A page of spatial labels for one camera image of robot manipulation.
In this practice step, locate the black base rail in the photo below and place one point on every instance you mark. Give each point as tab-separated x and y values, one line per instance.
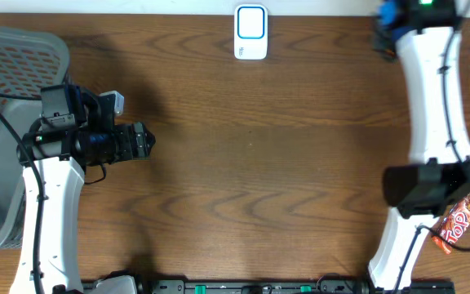
328	283

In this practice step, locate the red Top chocolate bar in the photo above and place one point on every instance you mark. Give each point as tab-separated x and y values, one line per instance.
454	225

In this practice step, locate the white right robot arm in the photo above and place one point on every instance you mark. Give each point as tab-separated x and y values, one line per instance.
425	36

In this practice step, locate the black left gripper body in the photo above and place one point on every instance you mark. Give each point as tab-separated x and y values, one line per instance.
124	140

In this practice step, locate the white barcode scanner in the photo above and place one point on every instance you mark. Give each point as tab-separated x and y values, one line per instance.
250	32

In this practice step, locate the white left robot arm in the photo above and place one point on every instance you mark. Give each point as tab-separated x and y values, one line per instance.
76	130

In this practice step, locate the grey plastic basket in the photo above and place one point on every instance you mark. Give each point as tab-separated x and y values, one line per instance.
29	61

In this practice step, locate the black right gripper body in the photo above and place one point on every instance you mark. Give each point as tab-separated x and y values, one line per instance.
387	39

